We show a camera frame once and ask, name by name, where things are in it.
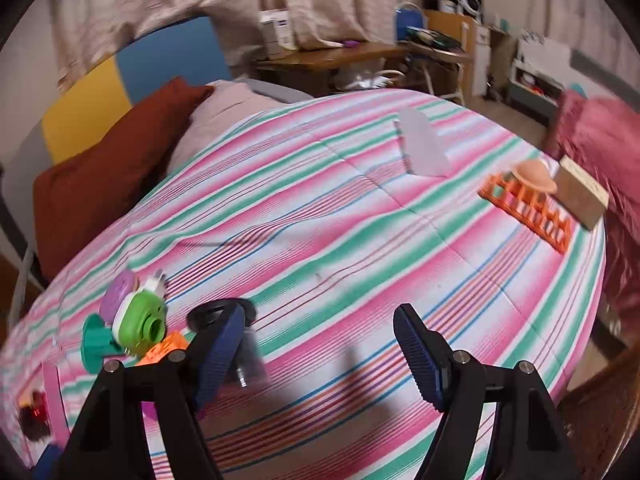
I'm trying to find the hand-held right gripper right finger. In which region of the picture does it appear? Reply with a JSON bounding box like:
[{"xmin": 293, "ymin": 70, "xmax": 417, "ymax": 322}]
[{"xmin": 392, "ymin": 304, "xmax": 583, "ymax": 480}]

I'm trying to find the green white plastic toy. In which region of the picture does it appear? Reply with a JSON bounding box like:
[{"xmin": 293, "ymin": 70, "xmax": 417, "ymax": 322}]
[{"xmin": 111, "ymin": 270, "xmax": 168, "ymax": 353}]

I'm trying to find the orange plastic rack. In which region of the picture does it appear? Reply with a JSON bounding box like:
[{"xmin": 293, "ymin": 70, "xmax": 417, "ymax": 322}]
[{"xmin": 477, "ymin": 170, "xmax": 573, "ymax": 253}]

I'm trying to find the white shelf unit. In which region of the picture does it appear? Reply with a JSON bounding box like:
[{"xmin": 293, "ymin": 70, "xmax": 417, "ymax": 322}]
[{"xmin": 507, "ymin": 37, "xmax": 573, "ymax": 116}]

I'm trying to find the pink green striped blanket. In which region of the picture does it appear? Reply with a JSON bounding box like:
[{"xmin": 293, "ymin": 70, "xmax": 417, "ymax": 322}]
[{"xmin": 0, "ymin": 87, "xmax": 608, "ymax": 480}]

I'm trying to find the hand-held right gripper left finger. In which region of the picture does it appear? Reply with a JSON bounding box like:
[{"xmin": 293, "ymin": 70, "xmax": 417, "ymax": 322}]
[{"xmin": 55, "ymin": 304, "xmax": 247, "ymax": 480}]

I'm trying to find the purple oval stamp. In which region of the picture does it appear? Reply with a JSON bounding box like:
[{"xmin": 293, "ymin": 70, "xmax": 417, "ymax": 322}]
[{"xmin": 99, "ymin": 269, "xmax": 141, "ymax": 321}]

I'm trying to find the grey card sheet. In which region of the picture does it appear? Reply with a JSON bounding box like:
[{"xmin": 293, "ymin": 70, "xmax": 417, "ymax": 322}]
[{"xmin": 395, "ymin": 107, "xmax": 451, "ymax": 178}]

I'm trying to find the orange perforated block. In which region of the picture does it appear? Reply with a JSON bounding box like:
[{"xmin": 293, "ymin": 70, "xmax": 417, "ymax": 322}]
[{"xmin": 135, "ymin": 331, "xmax": 191, "ymax": 366}]

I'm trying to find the grey yellow blue headboard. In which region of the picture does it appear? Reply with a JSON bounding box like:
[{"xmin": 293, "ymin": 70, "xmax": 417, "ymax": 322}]
[{"xmin": 0, "ymin": 15, "xmax": 233, "ymax": 281}]

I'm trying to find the red small bottle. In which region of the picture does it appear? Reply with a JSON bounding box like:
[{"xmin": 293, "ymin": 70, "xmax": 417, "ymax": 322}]
[{"xmin": 17, "ymin": 390, "xmax": 51, "ymax": 441}]

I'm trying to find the pink fuzzy blanket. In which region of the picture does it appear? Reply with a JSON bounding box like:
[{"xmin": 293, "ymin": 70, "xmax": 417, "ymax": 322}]
[{"xmin": 542, "ymin": 90, "xmax": 640, "ymax": 311}]

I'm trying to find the brown pillow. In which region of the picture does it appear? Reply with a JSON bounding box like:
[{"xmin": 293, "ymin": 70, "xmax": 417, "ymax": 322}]
[{"xmin": 32, "ymin": 77, "xmax": 216, "ymax": 288}]

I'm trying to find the large cardboard box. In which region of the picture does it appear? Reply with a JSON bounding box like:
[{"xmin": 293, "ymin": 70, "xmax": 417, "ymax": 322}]
[{"xmin": 422, "ymin": 7, "xmax": 506, "ymax": 98}]

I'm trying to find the teal plastic mould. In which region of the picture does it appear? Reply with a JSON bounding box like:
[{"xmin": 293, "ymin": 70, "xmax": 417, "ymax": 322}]
[{"xmin": 81, "ymin": 312, "xmax": 126, "ymax": 375}]

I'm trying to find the wooden chair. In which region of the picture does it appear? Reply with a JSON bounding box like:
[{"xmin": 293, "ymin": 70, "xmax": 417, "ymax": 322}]
[{"xmin": 557, "ymin": 340, "xmax": 640, "ymax": 480}]

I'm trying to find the wooden bedside desk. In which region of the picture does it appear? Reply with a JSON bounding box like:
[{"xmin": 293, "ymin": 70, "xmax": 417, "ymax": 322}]
[{"xmin": 250, "ymin": 41, "xmax": 416, "ymax": 98}]

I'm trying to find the small cardboard box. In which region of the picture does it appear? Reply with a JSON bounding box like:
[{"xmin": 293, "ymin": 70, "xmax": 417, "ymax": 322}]
[{"xmin": 555, "ymin": 155, "xmax": 611, "ymax": 231}]

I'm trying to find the white carton box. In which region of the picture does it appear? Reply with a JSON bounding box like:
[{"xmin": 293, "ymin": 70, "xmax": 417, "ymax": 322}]
[{"xmin": 258, "ymin": 9, "xmax": 297, "ymax": 58}]

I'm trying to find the blue bag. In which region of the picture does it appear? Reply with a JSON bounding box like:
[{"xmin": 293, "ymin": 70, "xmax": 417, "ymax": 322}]
[{"xmin": 395, "ymin": 2, "xmax": 426, "ymax": 43}]

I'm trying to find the pink-edged white tray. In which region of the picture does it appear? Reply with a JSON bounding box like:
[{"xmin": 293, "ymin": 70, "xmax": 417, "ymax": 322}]
[{"xmin": 0, "ymin": 360, "xmax": 71, "ymax": 461}]

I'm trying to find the peach hat shaped toy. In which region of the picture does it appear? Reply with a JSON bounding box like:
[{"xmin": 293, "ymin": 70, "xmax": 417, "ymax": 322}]
[{"xmin": 511, "ymin": 159, "xmax": 558, "ymax": 195}]

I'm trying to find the pale pink bedsheet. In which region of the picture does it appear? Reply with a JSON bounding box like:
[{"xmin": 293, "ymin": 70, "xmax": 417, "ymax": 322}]
[{"xmin": 167, "ymin": 79, "xmax": 313, "ymax": 176}]

